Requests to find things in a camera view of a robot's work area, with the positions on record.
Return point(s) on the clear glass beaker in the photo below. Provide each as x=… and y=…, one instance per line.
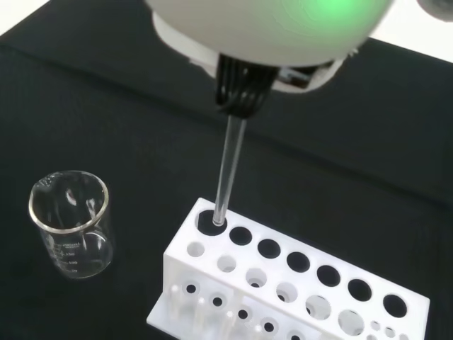
x=70, y=248

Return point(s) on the white test tube rack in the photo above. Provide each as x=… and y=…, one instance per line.
x=212, y=248

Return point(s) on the black bench cloth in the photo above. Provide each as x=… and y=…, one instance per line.
x=106, y=124

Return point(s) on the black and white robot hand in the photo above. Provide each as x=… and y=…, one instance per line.
x=255, y=32

